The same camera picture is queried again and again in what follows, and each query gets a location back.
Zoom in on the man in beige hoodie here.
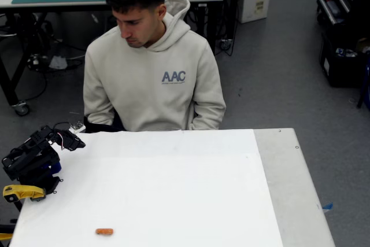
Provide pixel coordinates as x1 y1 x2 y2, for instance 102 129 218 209
83 0 227 132

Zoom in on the small white wrist camera board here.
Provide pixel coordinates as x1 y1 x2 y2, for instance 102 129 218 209
69 121 86 134

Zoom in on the grey caster wheel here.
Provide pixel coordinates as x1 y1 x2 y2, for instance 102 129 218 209
13 101 31 116

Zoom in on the white rag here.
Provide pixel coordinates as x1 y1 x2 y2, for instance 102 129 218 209
49 55 68 70

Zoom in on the yellow clamp handle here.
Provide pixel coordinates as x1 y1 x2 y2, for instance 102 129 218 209
0 223 15 244

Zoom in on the large white paper sheet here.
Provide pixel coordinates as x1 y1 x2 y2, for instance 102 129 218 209
8 128 284 247

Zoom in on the yellow clamp with black bar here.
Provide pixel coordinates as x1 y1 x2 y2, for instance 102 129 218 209
2 185 47 212

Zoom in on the thin black camera cable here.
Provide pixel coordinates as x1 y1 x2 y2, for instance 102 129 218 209
53 121 72 131

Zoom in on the black storage bin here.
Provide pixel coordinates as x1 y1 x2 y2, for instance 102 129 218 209
319 31 370 88

